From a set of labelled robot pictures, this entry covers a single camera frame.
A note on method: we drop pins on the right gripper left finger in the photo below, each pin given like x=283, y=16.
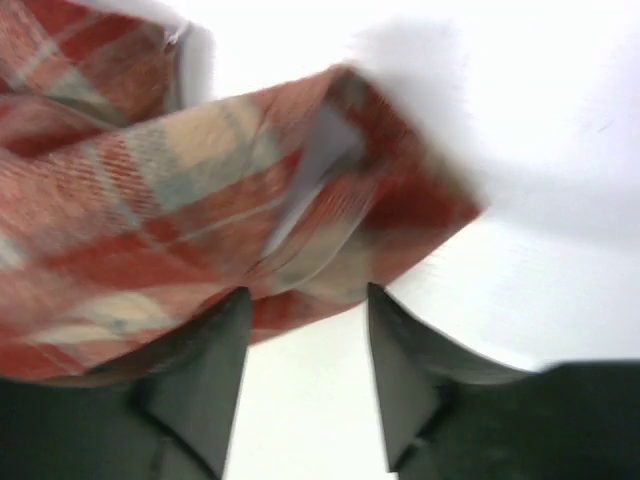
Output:
x=165, y=411

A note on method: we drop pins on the red plaid skirt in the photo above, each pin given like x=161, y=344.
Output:
x=122, y=214

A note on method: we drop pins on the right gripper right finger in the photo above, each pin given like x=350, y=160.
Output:
x=449, y=413

